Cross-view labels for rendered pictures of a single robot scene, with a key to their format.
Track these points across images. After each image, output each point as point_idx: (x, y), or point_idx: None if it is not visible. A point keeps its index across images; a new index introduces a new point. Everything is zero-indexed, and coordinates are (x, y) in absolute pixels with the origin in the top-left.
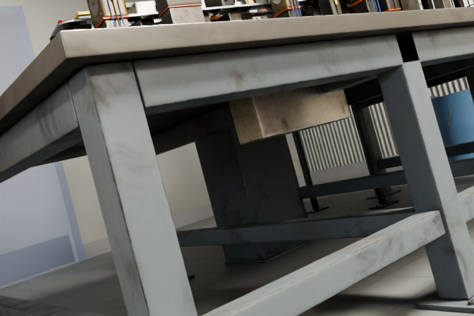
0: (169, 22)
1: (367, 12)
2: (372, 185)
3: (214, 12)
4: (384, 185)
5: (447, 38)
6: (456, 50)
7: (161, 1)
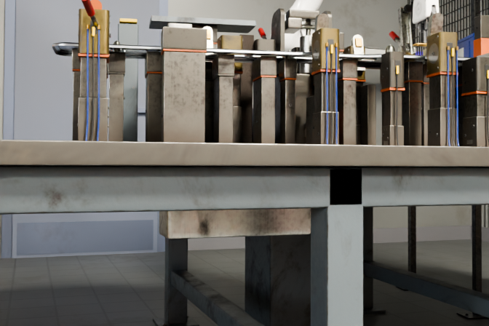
0: (163, 66)
1: (439, 91)
2: (434, 294)
3: (247, 53)
4: (445, 300)
5: (429, 180)
6: (442, 198)
7: (161, 39)
